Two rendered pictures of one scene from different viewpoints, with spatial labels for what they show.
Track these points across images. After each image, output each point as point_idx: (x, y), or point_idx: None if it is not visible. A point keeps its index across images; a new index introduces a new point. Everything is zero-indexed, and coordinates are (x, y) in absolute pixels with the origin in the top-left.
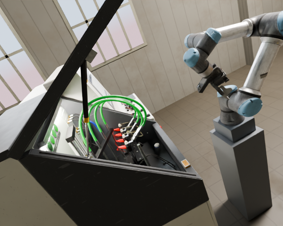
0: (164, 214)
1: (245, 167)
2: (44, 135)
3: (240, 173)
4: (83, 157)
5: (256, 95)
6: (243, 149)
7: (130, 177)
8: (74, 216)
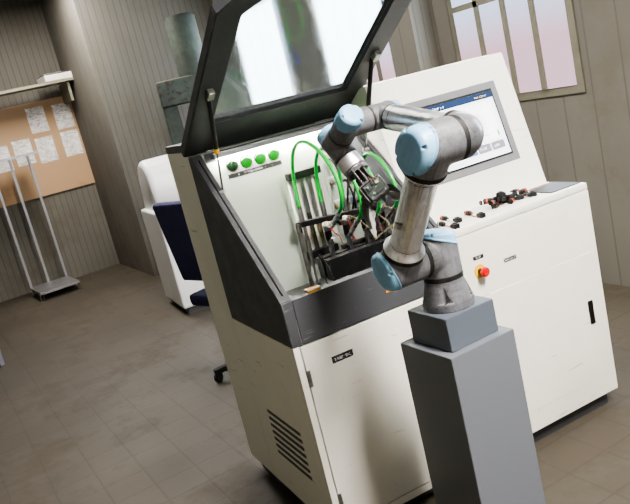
0: (260, 317)
1: (427, 415)
2: (223, 151)
3: (419, 416)
4: (218, 187)
5: (385, 253)
6: (417, 367)
7: (234, 237)
8: (212, 242)
